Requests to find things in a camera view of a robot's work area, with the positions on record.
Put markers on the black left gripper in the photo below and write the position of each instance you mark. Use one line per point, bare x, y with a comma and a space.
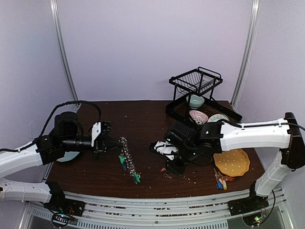
103, 144

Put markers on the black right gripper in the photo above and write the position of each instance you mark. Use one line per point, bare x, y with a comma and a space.
176, 163

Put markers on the green key tag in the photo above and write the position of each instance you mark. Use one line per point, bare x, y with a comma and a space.
122, 159
137, 178

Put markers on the grey disc keyring organizer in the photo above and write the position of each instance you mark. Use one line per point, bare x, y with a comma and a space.
125, 151

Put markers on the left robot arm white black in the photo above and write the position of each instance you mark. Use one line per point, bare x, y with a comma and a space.
66, 136

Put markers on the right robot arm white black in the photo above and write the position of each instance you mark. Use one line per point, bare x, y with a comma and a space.
184, 143

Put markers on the teal plate with flower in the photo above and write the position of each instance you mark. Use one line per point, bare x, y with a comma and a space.
68, 156

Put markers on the blue key tag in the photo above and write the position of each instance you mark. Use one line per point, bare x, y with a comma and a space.
219, 185

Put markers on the yellow key tag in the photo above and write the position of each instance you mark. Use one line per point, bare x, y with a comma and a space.
224, 184

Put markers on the pink patterned dish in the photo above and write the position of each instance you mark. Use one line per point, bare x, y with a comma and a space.
198, 117

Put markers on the yellow dotted plate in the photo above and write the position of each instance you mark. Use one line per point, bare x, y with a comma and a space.
233, 163

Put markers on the white blue patterned plate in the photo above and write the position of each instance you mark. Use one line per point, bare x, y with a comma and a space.
217, 117

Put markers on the teal ceramic bowl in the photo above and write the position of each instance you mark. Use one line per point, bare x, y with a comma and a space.
195, 101

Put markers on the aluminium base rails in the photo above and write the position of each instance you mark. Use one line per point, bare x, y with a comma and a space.
205, 212

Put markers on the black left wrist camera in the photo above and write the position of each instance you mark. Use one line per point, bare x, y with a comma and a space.
106, 127

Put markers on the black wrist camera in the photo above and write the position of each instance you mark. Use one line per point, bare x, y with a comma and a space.
154, 146
106, 127

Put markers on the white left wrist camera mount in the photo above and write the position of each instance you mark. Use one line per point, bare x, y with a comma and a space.
95, 131

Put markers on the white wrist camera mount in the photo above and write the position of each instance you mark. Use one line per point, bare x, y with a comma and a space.
167, 149
95, 131

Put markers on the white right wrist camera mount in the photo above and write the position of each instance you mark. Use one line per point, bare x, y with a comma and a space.
167, 149

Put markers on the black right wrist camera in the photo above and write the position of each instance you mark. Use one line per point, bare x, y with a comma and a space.
154, 146

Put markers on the black wire dish rack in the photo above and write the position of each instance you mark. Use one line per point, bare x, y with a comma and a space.
200, 82

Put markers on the right aluminium frame post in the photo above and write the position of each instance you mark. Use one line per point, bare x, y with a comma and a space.
249, 45

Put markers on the aluminium corner frame post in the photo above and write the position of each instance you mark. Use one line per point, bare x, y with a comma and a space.
64, 59

